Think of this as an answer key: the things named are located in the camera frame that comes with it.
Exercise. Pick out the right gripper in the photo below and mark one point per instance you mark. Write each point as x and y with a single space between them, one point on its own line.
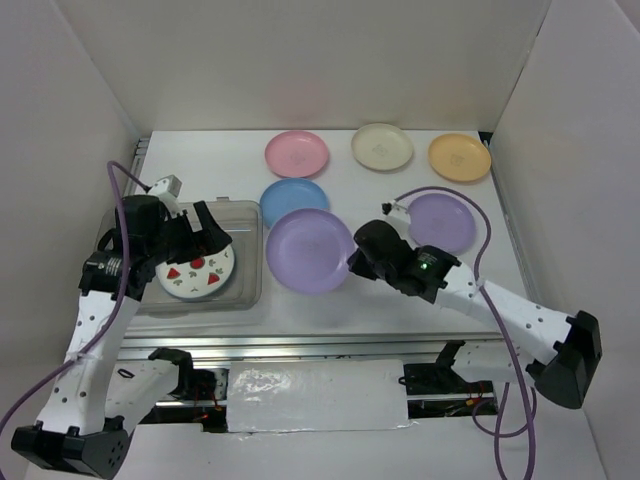
357 266

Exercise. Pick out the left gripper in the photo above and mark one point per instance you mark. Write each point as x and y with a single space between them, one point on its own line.
213 236

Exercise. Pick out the watermelon pattern ceramic plate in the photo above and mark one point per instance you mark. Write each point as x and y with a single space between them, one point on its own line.
198 278

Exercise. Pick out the purple plate front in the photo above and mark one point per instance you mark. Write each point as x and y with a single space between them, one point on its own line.
307 251

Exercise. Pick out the purple plate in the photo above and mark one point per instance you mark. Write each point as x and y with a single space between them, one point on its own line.
307 251
442 221

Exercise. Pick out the blue plastic plate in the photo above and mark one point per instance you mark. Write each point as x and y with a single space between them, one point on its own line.
290 194

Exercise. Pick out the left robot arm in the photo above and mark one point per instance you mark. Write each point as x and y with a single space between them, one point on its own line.
88 422

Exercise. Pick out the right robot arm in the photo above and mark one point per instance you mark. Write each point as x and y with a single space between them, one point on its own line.
565 349

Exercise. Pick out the clear plastic bin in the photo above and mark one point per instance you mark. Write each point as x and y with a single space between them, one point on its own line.
242 220

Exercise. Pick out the purple plate right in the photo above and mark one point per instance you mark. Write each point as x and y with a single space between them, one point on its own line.
442 221

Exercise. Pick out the cream plastic plate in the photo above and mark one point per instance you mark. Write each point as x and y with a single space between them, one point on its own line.
382 147

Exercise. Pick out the orange plastic plate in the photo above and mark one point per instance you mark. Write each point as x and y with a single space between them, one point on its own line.
459 158

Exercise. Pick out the pink plastic plate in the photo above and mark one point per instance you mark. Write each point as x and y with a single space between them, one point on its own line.
296 154

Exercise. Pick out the white foil tape sheet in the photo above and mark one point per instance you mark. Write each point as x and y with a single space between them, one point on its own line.
322 396

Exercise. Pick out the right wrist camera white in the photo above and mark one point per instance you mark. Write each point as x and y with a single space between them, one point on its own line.
395 214

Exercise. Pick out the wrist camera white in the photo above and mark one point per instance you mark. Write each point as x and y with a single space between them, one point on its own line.
167 190
395 214

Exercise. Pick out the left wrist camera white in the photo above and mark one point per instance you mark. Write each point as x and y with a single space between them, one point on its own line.
167 190

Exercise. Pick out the aluminium frame rail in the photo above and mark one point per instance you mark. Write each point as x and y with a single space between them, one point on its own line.
361 318

